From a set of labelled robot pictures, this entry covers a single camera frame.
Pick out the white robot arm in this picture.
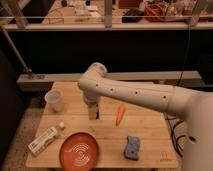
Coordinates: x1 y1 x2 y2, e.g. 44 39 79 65
78 62 213 171

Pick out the black ridged rectangular block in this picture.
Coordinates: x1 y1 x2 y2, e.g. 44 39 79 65
96 104 99 119

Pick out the orange carrot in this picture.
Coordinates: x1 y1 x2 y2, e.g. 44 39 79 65
115 105 126 126

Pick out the translucent plastic cup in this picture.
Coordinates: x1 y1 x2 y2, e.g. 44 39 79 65
45 90 63 112

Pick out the orange patterned plate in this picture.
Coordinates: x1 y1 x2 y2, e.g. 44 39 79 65
59 132 99 171

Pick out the blue grey sponge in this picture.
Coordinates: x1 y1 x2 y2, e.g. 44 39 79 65
124 136 140 160

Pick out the diagonal metal support rod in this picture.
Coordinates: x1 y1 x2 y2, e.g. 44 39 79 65
1 26 33 79

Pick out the black power cable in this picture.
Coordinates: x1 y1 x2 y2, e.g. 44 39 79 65
164 113 188 158

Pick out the grey metal rail beam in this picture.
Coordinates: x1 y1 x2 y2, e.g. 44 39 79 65
17 71 205 92

